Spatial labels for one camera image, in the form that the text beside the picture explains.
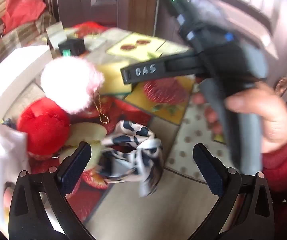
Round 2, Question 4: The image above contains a red plush toy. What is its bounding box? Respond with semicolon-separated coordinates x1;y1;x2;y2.
17;97;70;160

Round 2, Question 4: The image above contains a black white patterned scrunchie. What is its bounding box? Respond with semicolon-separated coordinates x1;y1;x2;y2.
96;120;164;197

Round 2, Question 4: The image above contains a pink fluffy plush ball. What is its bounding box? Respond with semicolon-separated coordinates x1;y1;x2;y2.
41;56;105;114

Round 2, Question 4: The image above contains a white foam block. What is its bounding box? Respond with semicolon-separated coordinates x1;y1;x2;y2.
0;125;30;223

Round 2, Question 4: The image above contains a person's right hand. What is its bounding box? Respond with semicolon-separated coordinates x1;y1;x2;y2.
225;82;287;154

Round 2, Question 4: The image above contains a brown door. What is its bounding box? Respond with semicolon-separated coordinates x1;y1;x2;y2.
44;0;158;35

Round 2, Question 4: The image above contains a white cardboard tray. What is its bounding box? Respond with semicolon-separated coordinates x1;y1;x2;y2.
0;46;52;122

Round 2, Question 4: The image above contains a black cube charger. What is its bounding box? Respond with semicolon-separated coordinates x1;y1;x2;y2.
58;38;86;56

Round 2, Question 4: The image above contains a plaid cloth covered bench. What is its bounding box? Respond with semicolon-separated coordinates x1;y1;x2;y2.
0;11;56;63

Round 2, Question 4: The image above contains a dark red cloth bag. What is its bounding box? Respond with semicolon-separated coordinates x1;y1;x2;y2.
1;0;46;34

